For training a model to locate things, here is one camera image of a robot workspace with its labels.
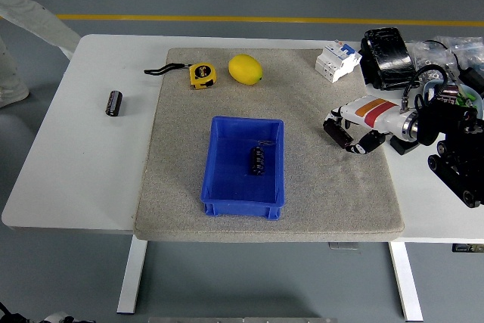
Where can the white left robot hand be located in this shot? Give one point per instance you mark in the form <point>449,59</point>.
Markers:
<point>58,316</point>

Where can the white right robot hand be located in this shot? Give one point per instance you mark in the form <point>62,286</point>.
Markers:
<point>378,115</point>

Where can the dark battery with white print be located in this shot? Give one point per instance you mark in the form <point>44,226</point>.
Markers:
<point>257,162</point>

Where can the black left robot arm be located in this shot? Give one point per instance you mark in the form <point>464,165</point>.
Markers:
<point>7,315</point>

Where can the blue plastic box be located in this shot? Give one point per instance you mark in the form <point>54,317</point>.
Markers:
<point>242,207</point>

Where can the small black block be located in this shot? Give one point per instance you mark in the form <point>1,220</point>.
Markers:
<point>404,146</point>

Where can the light blue bowl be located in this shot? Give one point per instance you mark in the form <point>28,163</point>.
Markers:
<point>429,90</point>

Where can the black wrapped power brick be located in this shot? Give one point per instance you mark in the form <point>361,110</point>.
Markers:
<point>389,56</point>

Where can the white circuit breaker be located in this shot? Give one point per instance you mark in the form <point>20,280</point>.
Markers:
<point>336,62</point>

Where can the clear bag of metal washers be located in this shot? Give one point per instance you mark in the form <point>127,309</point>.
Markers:
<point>431,60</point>

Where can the white table leg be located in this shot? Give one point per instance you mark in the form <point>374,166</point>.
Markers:
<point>132,277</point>
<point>406,281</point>

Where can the green small parts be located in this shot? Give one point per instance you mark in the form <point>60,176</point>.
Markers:
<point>462,100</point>

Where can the yellow lemon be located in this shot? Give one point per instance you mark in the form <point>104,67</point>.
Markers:
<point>245,69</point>

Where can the table control panel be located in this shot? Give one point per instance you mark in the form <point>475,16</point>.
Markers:
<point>467,247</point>

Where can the grey-brown felt mat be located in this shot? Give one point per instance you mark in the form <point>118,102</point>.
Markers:
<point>181,171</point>

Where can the person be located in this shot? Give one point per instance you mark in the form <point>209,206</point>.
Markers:
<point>22,13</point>

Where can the grey bracket under table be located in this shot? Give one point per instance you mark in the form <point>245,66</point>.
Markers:
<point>343,246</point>

